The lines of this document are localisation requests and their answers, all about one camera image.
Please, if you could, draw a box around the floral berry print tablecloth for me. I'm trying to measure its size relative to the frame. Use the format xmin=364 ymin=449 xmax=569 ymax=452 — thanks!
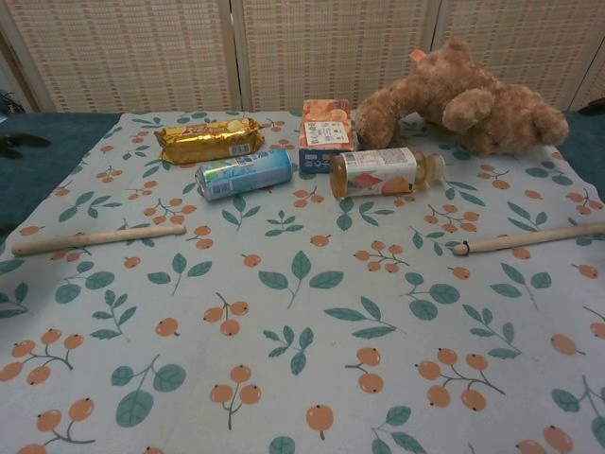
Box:
xmin=0 ymin=111 xmax=605 ymax=454

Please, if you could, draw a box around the woven folding screen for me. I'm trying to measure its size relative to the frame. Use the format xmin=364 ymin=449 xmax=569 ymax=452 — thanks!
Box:
xmin=0 ymin=0 xmax=605 ymax=114

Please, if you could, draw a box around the gold biscuit packet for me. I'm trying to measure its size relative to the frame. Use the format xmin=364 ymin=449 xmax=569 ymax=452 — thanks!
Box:
xmin=154 ymin=117 xmax=267 ymax=166

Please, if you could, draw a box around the wooden stick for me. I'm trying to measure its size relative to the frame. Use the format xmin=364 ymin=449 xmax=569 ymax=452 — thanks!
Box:
xmin=452 ymin=221 xmax=605 ymax=258
xmin=11 ymin=225 xmax=188 ymax=258

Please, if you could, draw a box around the brown plush teddy bear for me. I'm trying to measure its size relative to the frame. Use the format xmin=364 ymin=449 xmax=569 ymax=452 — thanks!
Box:
xmin=354 ymin=38 xmax=570 ymax=156

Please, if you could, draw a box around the amber juice bottle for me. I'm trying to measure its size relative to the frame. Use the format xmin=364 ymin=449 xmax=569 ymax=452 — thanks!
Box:
xmin=329 ymin=146 xmax=446 ymax=199

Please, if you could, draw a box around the blue-green snack packet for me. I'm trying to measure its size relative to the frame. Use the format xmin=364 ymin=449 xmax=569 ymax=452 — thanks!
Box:
xmin=194 ymin=148 xmax=295 ymax=203

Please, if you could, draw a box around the orange snack box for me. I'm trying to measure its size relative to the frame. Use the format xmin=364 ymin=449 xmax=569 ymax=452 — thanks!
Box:
xmin=298 ymin=97 xmax=360 ymax=175

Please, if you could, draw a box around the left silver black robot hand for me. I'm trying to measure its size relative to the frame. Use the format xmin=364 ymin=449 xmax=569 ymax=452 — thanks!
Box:
xmin=0 ymin=134 xmax=52 ymax=160

